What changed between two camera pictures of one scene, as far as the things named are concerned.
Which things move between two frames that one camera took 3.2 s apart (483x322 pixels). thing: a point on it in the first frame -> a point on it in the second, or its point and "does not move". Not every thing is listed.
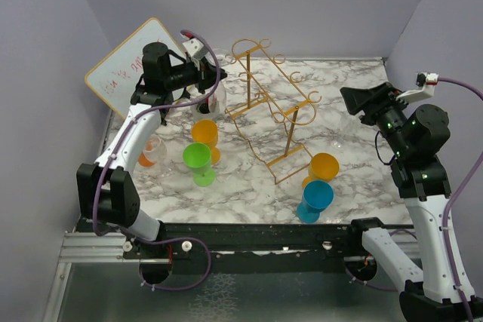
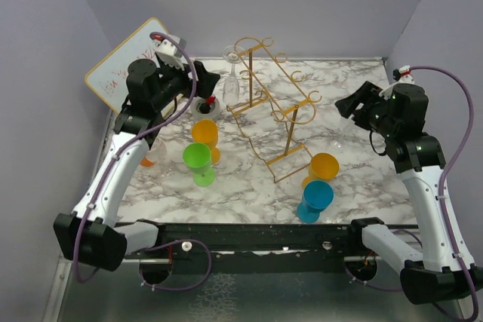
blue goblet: (317, 196) does not move
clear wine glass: (218, 98) -> (231, 90)
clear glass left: (155, 151) does not move
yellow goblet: (323, 167) does not move
